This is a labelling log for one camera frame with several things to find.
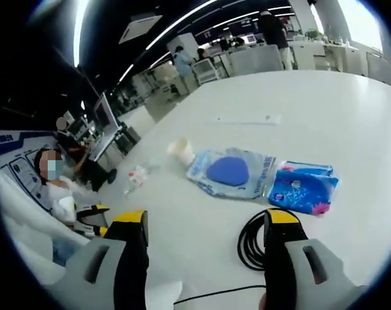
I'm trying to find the white blue info board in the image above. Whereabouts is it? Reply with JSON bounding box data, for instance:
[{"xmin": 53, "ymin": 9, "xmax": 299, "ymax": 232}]
[{"xmin": 0, "ymin": 130, "xmax": 59, "ymax": 212}]

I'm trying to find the seated person in white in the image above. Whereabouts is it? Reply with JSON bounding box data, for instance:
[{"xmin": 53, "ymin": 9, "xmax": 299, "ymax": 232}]
[{"xmin": 0, "ymin": 174, "xmax": 97, "ymax": 285}]

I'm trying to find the large monitor screen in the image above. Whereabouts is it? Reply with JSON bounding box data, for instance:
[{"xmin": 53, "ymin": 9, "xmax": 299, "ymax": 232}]
[{"xmin": 92, "ymin": 91, "xmax": 119, "ymax": 137}]

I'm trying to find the black cable coil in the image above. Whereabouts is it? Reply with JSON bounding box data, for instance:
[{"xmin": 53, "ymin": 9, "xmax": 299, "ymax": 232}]
[{"xmin": 237, "ymin": 207, "xmax": 300, "ymax": 273}]

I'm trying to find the white paper cup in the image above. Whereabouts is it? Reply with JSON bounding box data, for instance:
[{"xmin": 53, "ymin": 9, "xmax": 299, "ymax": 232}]
[{"xmin": 166, "ymin": 136, "xmax": 197, "ymax": 166}]

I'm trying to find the thin black cable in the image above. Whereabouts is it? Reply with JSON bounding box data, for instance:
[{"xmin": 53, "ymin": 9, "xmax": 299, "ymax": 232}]
[{"xmin": 172, "ymin": 284, "xmax": 267, "ymax": 310}]

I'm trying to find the blue disc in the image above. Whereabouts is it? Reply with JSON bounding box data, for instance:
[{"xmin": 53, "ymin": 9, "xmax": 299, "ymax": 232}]
[{"xmin": 185, "ymin": 146, "xmax": 277, "ymax": 202}]

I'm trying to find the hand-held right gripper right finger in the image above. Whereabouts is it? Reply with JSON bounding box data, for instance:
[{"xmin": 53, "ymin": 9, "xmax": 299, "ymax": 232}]
[{"xmin": 262, "ymin": 208, "xmax": 366, "ymax": 310}]

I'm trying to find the blue tissue packet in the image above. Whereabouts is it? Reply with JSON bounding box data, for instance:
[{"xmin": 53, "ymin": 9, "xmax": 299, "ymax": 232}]
[{"xmin": 266, "ymin": 160, "xmax": 341, "ymax": 217}]

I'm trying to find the white table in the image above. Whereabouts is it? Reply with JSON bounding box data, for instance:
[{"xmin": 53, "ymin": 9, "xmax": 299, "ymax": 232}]
[{"xmin": 50, "ymin": 68, "xmax": 391, "ymax": 310}]

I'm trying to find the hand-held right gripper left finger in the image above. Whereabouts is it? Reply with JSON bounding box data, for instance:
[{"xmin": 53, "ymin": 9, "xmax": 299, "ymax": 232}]
[{"xmin": 48, "ymin": 209, "xmax": 150, "ymax": 310}]

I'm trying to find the clear bottle red label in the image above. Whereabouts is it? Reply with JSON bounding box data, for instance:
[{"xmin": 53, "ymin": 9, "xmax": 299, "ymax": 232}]
[{"xmin": 122, "ymin": 164, "xmax": 152, "ymax": 195}]

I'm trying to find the green potted plant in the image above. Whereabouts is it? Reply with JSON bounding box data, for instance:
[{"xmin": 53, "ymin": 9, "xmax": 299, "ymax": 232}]
[{"xmin": 304, "ymin": 28, "xmax": 326, "ymax": 42}]

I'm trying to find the ceiling air vent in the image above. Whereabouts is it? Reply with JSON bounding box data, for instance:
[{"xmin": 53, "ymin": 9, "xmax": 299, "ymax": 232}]
[{"xmin": 118, "ymin": 14, "xmax": 165, "ymax": 45}]

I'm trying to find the long white paper wrapper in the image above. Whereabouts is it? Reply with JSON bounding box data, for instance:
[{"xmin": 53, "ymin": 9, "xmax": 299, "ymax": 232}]
[{"xmin": 214, "ymin": 113, "xmax": 283, "ymax": 127}]

